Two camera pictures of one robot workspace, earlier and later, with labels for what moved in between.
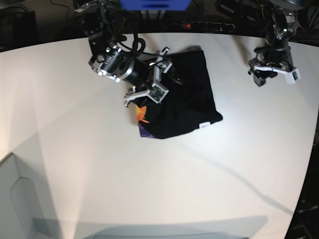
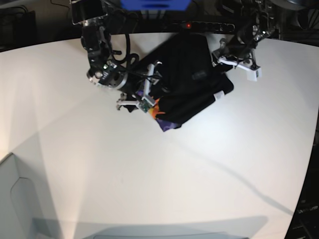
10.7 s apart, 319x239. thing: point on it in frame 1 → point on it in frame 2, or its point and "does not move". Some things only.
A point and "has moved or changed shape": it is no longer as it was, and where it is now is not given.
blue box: (155, 5) does not move
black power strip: (214, 26) does not move
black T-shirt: (190, 104) has moved or changed shape
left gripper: (157, 91) → (145, 103)
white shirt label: (204, 125) → (219, 95)
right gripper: (269, 59) → (236, 54)
